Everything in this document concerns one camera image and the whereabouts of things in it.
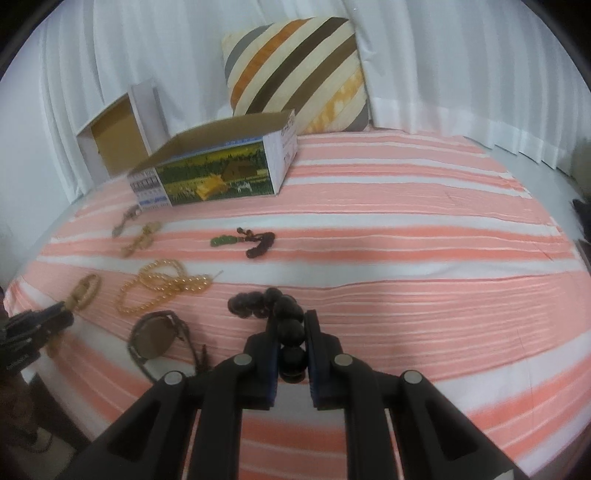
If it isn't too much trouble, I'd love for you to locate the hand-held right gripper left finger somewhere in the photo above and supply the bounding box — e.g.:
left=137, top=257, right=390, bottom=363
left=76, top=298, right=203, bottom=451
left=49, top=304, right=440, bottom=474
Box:
left=60, top=330, right=280, bottom=480

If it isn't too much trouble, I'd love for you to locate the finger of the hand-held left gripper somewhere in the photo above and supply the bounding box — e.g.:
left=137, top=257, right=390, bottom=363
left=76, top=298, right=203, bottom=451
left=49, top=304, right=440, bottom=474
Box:
left=7, top=300, right=75, bottom=344

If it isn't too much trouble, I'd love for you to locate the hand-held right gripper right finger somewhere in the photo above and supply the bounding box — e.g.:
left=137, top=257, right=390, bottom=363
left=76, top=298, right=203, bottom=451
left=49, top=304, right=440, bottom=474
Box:
left=302, top=310, right=529, bottom=480

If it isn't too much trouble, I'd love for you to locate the black bead bracelet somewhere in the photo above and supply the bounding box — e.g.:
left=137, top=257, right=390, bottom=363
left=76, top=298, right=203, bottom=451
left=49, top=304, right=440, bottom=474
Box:
left=228, top=287, right=309, bottom=385

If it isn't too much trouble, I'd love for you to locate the tan bangle bracelet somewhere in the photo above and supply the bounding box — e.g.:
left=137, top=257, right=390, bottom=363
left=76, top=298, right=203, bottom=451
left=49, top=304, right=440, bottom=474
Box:
left=68, top=274, right=101, bottom=311

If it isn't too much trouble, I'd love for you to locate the amber bead necklace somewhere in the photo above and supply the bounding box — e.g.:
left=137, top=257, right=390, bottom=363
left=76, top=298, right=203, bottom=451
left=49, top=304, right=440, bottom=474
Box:
left=114, top=258, right=225, bottom=317

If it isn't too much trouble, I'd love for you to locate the dark bracelet with green pendant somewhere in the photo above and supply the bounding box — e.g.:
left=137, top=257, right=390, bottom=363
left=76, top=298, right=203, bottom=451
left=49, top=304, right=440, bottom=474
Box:
left=210, top=227, right=276, bottom=258

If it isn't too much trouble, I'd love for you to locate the small brown bead bracelet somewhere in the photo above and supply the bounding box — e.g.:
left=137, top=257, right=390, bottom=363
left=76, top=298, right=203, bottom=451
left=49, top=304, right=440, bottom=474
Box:
left=112, top=205, right=141, bottom=238

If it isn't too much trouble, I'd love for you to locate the light wooden bead bracelet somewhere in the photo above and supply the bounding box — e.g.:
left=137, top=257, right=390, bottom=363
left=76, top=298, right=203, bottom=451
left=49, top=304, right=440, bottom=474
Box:
left=121, top=222, right=162, bottom=258

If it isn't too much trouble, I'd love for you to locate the printed cardboard box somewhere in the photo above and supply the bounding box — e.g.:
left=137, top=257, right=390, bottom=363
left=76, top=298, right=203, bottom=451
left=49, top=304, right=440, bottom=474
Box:
left=127, top=109, right=298, bottom=210

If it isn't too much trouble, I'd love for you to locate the pink striped blanket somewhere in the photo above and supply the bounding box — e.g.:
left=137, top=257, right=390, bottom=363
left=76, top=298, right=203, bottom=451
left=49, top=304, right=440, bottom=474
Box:
left=2, top=129, right=583, bottom=480

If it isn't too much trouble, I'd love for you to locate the white cardboard box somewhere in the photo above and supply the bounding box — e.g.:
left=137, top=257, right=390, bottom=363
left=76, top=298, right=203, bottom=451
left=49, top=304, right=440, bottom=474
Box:
left=75, top=78, right=169, bottom=183

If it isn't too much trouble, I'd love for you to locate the white curtain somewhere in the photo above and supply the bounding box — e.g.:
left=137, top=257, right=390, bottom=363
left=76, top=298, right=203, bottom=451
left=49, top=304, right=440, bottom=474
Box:
left=0, top=0, right=591, bottom=208

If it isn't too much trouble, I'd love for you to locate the striped pillow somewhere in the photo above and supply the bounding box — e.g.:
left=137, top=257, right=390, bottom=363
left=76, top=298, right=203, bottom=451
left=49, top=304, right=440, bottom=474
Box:
left=222, top=16, right=372, bottom=136

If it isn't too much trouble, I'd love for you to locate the dark object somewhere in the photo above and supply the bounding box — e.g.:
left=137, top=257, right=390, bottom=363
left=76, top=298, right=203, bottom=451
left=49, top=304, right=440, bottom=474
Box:
left=571, top=198, right=591, bottom=271

